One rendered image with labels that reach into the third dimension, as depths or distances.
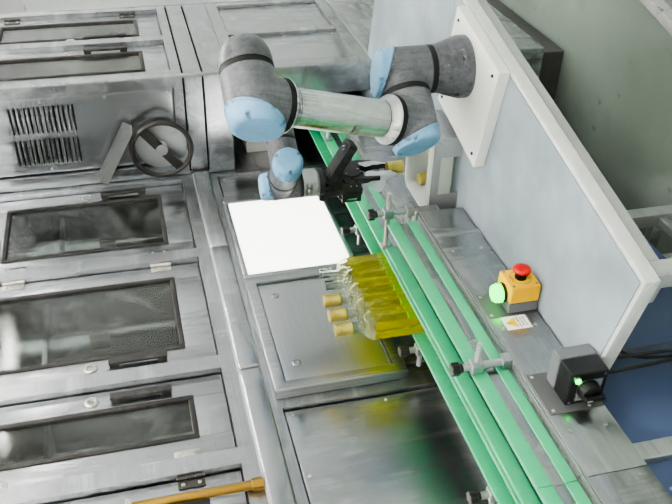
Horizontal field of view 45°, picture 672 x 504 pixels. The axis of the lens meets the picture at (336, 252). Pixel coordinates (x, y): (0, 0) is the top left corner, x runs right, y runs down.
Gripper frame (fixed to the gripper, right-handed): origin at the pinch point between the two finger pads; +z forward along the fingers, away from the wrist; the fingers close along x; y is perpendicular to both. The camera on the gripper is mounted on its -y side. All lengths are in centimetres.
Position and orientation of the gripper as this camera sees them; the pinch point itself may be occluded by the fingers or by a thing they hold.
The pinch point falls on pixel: (389, 168)
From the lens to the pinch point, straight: 222.3
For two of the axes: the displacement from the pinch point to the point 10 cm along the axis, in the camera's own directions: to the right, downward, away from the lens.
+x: 2.6, 5.8, -7.8
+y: -0.4, 8.1, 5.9
